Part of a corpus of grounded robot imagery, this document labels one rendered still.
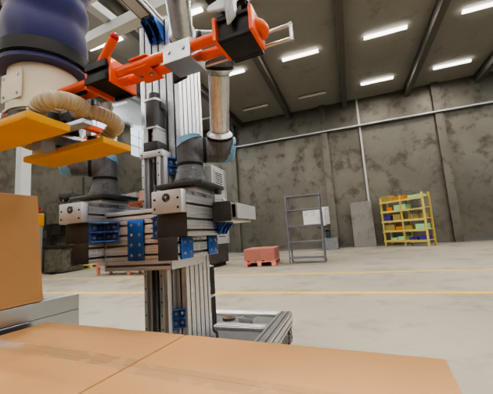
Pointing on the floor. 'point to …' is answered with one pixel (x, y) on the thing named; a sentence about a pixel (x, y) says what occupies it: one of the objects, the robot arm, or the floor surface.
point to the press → (53, 253)
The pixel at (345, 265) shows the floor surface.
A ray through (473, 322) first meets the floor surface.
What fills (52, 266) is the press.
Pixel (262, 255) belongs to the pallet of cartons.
